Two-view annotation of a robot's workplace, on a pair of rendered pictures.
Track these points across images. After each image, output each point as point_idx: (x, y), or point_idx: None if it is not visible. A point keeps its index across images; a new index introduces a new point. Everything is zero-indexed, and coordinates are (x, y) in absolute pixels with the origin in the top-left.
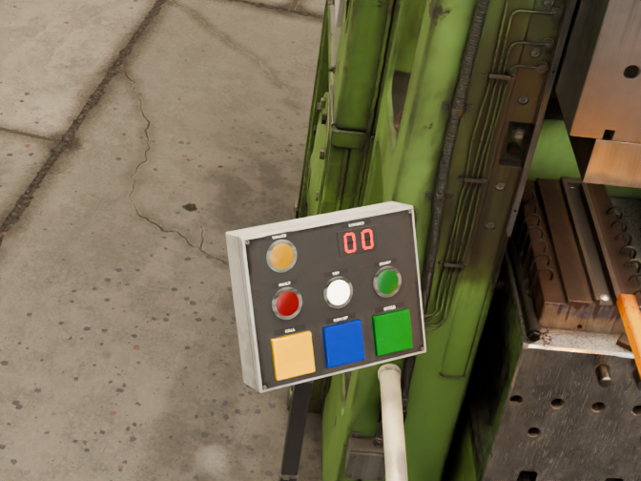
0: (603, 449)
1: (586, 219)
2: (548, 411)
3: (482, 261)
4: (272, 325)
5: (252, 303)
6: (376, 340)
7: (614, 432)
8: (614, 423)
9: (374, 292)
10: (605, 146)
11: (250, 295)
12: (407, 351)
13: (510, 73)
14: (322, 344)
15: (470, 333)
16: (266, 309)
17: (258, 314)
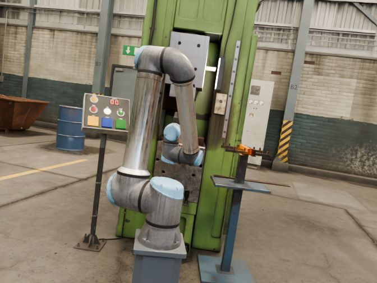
0: (182, 179)
1: None
2: (166, 164)
3: (153, 132)
4: (88, 113)
5: (84, 106)
6: (115, 124)
7: (184, 172)
8: (184, 169)
9: (116, 114)
10: (173, 86)
11: (84, 105)
12: (124, 129)
13: None
14: (101, 121)
15: (152, 156)
16: (87, 109)
17: (85, 109)
